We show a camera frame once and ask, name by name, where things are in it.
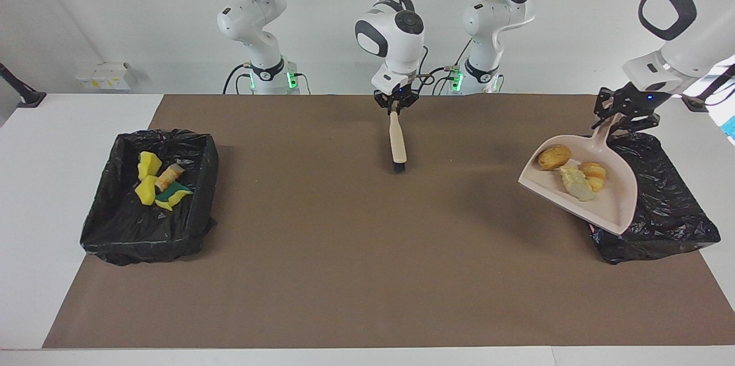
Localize brown bread roll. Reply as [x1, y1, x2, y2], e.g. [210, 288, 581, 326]
[537, 144, 573, 172]

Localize bin covered with black bag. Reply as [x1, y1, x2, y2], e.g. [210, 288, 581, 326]
[589, 132, 722, 265]

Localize brown table mat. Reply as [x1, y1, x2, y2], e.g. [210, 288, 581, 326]
[43, 94, 735, 349]

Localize black stand clamp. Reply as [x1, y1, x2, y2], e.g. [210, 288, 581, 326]
[682, 63, 735, 113]
[0, 63, 48, 109]

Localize white wall socket boxes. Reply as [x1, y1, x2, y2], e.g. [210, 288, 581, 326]
[76, 62, 137, 91]

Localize yellow green sponge piece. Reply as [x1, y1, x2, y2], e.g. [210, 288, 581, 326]
[155, 183, 194, 211]
[137, 151, 163, 180]
[134, 175, 158, 206]

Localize yellow pastry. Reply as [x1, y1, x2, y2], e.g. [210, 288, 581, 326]
[560, 166, 597, 203]

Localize beige plastic dustpan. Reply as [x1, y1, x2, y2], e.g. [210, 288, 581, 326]
[518, 113, 639, 236]

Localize black left base cable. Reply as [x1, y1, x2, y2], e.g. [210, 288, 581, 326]
[431, 38, 474, 95]

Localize open bin with black bag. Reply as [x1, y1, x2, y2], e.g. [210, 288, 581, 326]
[79, 128, 220, 267]

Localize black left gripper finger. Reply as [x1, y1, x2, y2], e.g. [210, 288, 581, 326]
[591, 88, 624, 130]
[612, 111, 661, 137]

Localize beige brush with black bristles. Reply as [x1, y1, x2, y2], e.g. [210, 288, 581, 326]
[389, 111, 408, 175]

